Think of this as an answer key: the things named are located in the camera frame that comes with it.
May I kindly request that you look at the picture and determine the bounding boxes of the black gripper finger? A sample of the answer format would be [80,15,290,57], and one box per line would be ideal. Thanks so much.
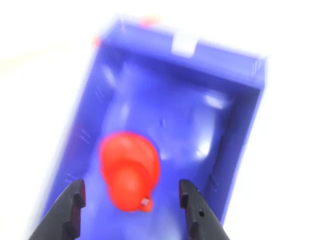
[178,178,232,240]
[28,178,87,240]

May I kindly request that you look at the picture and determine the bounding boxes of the red rubber duck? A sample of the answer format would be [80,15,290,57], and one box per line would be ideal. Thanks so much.
[98,131,161,214]

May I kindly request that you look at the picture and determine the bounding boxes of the blue plastic box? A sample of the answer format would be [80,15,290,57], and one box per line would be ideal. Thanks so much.
[37,14,270,240]

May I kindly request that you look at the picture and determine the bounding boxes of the small pale box label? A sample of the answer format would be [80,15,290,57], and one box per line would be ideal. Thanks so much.
[171,29,199,57]

